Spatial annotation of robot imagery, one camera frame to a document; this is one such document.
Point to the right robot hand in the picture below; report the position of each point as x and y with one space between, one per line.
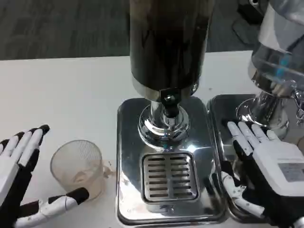
273 166

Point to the steel dispenser tap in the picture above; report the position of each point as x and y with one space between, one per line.
299 104

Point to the black dispenser tap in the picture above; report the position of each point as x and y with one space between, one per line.
169 102

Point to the clear ribbed glass cup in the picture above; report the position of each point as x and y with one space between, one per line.
78 166

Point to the steel drip tray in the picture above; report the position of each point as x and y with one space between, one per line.
209 180
221 111

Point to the dark drink dispenser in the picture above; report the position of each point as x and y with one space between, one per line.
166 42

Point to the clear drink dispenser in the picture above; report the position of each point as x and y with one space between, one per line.
273 71

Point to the black box on floor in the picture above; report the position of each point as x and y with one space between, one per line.
249 12

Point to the steel tray grid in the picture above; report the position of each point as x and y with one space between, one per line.
169 178

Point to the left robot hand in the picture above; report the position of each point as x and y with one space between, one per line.
12 171

